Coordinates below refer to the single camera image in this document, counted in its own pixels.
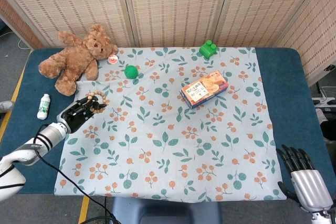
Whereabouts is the white floor cable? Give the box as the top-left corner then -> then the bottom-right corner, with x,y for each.
0,31 -> 31,50

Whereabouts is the floral leaf berry tablecloth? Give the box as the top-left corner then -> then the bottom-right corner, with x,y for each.
54,47 -> 287,201

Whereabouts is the grey shoe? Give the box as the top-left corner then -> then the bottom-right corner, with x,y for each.
0,100 -> 14,113

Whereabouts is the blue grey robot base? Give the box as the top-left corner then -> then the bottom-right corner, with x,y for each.
112,197 -> 223,224

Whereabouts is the woven folding screen panel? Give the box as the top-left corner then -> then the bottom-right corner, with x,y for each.
0,0 -> 132,49
275,0 -> 336,87
214,0 -> 329,48
119,0 -> 233,48
0,0 -> 44,49

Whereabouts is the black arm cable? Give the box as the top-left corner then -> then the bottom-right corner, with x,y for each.
34,123 -> 124,224

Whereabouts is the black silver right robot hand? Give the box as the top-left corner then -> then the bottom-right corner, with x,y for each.
276,144 -> 334,213

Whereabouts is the green frog toy block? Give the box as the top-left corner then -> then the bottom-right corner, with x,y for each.
198,39 -> 219,59

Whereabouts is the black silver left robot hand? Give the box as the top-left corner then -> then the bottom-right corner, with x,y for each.
57,95 -> 108,133

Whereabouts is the brown teddy bear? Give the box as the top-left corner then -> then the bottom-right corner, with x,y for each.
38,23 -> 119,97

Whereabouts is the green ball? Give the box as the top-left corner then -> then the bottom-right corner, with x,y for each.
124,64 -> 139,79

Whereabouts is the white green small bottle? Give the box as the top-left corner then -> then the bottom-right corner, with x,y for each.
36,93 -> 51,120

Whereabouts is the wooden bead bracelet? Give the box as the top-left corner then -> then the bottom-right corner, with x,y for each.
85,90 -> 110,112

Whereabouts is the blue orange biscuit box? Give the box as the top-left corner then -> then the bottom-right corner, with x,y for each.
180,70 -> 229,110

